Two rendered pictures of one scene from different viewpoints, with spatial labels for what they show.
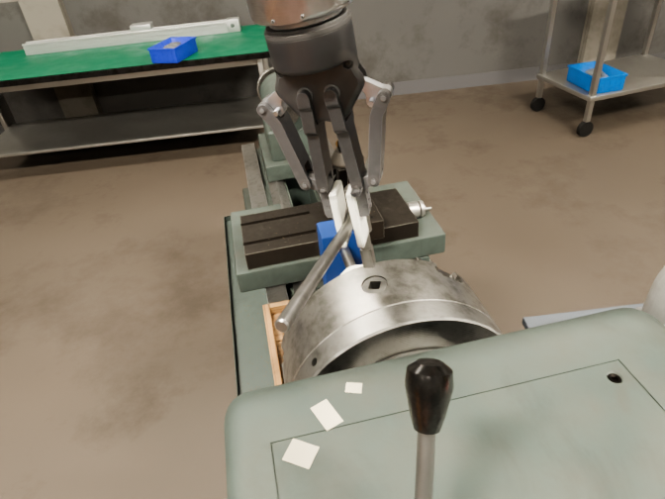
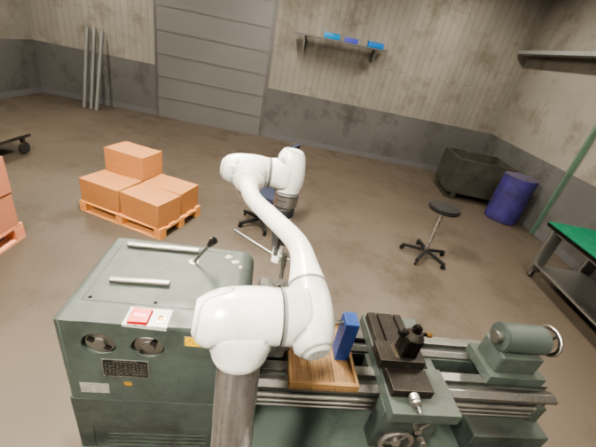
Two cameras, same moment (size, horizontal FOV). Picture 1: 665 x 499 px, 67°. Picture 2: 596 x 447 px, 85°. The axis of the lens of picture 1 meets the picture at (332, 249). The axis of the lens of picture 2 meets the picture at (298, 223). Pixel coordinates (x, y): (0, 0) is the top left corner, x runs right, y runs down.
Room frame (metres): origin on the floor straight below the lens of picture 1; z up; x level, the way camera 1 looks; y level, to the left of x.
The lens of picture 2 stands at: (0.51, -1.08, 2.10)
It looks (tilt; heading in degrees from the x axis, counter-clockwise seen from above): 29 degrees down; 90
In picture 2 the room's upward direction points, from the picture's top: 12 degrees clockwise
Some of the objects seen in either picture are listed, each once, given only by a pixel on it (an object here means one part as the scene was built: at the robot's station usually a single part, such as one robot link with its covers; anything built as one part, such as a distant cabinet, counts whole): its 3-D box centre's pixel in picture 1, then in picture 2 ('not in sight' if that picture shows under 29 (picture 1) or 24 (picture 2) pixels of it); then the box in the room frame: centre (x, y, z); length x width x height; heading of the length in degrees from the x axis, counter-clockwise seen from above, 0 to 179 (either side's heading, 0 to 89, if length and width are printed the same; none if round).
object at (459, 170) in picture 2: not in sight; (471, 176); (3.81, 5.49, 0.40); 1.15 x 0.97 x 0.79; 1
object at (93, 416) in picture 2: not in sight; (174, 406); (0.10, -0.15, 0.43); 0.60 x 0.48 x 0.86; 9
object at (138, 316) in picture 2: not in sight; (140, 317); (0.08, -0.36, 1.26); 0.06 x 0.06 x 0.02; 9
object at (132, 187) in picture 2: not in sight; (142, 186); (-1.32, 2.25, 0.34); 1.21 x 0.92 x 0.68; 177
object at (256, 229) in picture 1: (327, 226); (396, 350); (1.09, 0.01, 0.95); 0.43 x 0.18 x 0.04; 99
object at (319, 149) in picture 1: (318, 140); not in sight; (0.46, 0.00, 1.45); 0.04 x 0.01 x 0.11; 162
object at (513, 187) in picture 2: not in sight; (510, 198); (4.14, 4.52, 0.41); 0.55 x 0.55 x 0.83
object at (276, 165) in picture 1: (285, 121); (514, 348); (1.68, 0.12, 1.01); 0.30 x 0.20 x 0.29; 9
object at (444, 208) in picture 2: not in sight; (433, 231); (2.22, 2.61, 0.36); 0.61 x 0.58 x 0.73; 2
